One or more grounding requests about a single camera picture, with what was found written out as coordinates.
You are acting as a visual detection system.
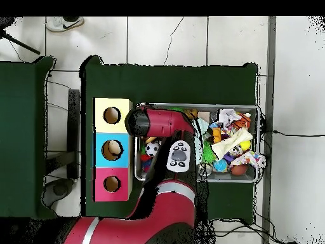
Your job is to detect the dark green tablecloth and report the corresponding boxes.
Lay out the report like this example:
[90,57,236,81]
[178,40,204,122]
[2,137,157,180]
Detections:
[80,55,260,224]

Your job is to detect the green spiky ball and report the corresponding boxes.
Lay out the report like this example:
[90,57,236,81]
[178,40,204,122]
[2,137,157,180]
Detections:
[202,142,216,165]

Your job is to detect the wooden box with three holes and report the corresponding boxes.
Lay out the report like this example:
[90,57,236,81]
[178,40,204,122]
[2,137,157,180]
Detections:
[93,97,134,203]

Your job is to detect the black floor stand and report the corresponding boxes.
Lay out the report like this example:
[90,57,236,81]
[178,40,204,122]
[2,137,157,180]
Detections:
[43,88,81,208]

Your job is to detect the black tripod leg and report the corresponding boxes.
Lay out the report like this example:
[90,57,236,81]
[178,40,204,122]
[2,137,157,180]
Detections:
[0,17,41,56]

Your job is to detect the small soccer ball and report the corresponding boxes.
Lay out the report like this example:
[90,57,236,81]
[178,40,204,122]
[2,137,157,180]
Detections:
[145,142,161,158]

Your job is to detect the red-brown ball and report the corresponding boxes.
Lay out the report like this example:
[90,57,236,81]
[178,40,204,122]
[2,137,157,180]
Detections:
[230,163,249,177]

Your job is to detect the mint green knit cloth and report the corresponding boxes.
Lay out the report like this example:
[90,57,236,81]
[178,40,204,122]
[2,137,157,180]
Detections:
[194,118,210,165]

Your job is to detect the dark green side table cloth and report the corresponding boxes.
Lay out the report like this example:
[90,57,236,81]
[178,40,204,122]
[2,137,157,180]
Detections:
[0,55,59,220]

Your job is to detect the shallow clear mesh bin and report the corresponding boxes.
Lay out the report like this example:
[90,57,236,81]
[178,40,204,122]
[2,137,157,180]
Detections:
[134,104,261,183]

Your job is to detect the cream cloth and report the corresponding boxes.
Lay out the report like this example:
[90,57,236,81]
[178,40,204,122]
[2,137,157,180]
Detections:
[211,128,253,161]

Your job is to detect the person's foot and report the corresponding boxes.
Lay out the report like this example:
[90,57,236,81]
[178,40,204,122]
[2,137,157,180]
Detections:
[45,17,85,33]

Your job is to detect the thin black floor cable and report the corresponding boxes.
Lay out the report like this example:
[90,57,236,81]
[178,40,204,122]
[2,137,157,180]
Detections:
[163,17,185,66]

